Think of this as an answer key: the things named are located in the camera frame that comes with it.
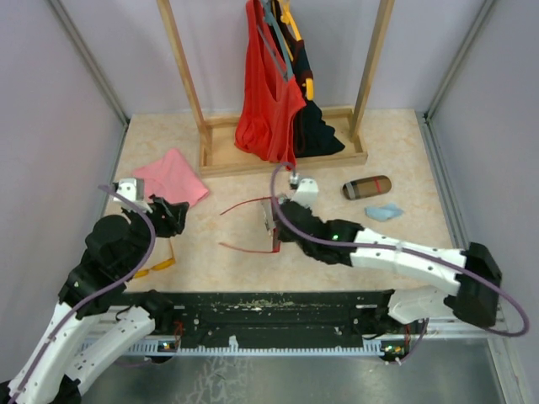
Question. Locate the pink folded t-shirt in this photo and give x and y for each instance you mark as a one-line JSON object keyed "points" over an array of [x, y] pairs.
{"points": [[172, 178]]}

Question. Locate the grey clothes hanger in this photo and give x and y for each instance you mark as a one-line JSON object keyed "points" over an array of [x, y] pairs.
{"points": [[269, 18]]}

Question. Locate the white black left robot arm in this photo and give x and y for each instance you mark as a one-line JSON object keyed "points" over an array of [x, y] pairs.
{"points": [[58, 371]]}

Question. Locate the red tank top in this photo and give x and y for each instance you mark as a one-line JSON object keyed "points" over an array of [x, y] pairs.
{"points": [[266, 124]]}

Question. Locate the brown plaid glasses case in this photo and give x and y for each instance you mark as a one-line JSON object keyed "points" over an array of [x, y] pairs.
{"points": [[363, 188]]}

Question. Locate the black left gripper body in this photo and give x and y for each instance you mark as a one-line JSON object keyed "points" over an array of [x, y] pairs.
{"points": [[164, 226]]}

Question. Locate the dark navy garment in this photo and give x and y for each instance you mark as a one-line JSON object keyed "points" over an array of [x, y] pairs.
{"points": [[312, 136]]}

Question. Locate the yellow sunglasses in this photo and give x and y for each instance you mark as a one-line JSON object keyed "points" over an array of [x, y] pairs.
{"points": [[162, 257]]}

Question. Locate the red sunglasses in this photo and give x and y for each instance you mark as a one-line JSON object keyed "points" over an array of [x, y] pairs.
{"points": [[273, 248]]}

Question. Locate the yellow clothes hanger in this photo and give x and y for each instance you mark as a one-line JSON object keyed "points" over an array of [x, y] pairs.
{"points": [[295, 48]]}

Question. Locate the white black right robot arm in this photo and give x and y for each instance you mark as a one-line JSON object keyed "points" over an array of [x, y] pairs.
{"points": [[456, 282]]}

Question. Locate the map print glasses case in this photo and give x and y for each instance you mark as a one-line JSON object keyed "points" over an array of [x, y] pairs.
{"points": [[269, 220]]}

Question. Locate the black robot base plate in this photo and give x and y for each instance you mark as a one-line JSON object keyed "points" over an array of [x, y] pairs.
{"points": [[339, 319]]}

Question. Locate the wooden clothes rack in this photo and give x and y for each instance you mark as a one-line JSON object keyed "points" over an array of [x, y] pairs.
{"points": [[219, 157]]}

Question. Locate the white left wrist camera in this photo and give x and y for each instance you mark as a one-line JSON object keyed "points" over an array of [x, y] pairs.
{"points": [[131, 189]]}

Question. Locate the small light blue cloth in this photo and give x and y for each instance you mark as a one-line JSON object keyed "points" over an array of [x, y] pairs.
{"points": [[383, 213]]}

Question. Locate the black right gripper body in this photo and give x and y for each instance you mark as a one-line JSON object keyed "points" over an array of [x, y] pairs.
{"points": [[308, 247]]}

